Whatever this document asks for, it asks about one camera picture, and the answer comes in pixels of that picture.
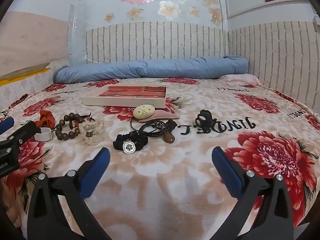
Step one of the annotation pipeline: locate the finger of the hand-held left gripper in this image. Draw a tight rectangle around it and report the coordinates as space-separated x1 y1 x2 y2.
0 122 42 153
0 118 14 136

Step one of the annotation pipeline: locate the pink pillow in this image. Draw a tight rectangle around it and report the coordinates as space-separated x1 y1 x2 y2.
220 74 262 85

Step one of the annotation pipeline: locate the cream scrunchie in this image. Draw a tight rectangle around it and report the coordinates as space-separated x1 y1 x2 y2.
76 118 104 145

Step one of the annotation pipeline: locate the clear plastic sheet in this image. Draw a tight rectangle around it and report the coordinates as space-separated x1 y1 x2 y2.
68 4 87 64

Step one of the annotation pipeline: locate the orange scrunchie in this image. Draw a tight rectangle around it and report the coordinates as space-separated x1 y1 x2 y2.
35 110 55 128

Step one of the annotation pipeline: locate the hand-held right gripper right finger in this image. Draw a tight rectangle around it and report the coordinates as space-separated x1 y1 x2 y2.
211 146 295 240

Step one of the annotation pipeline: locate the red floral printed blanket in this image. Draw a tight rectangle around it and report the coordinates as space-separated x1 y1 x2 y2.
0 76 320 240

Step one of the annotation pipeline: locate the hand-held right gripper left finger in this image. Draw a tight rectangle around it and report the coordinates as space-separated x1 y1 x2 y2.
27 147 111 240

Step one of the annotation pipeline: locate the brick-lined white jewelry box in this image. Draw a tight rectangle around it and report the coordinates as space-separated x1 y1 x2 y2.
82 84 167 109

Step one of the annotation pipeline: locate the black scrunchie with flower charm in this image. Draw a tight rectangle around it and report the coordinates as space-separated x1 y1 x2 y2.
113 131 148 154

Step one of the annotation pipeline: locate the black cord necklace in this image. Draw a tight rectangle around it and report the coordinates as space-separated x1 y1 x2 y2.
130 120 167 138

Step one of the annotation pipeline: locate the rolled blue quilt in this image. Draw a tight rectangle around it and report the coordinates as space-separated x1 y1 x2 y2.
53 56 249 84

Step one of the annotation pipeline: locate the brown wooden bead bracelet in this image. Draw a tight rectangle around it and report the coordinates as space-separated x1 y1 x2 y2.
55 113 82 140

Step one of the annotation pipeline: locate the yellow board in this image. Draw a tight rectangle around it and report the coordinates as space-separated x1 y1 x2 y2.
0 66 52 87

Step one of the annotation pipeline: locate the white bangle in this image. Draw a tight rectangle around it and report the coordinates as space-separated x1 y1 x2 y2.
34 127 53 142

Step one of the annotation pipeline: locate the group of flower wall stickers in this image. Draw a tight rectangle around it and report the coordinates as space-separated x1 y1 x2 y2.
104 0 223 25

